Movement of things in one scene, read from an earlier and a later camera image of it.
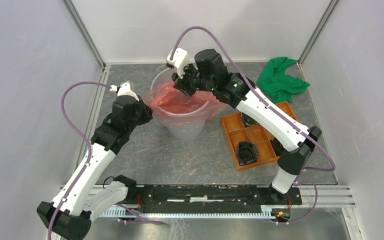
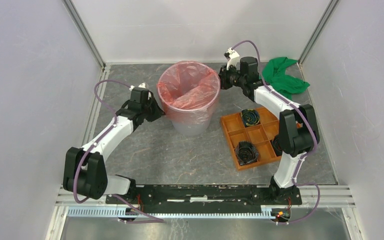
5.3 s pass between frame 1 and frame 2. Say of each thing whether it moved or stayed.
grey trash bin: moved
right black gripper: moved
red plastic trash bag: moved
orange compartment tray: stayed
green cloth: stayed
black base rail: stayed
